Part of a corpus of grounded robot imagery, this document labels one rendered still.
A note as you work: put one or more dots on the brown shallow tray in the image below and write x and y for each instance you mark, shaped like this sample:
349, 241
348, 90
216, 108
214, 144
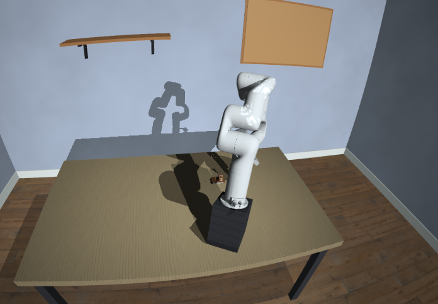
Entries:
214, 180

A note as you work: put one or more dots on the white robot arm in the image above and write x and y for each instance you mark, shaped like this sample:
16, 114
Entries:
251, 116

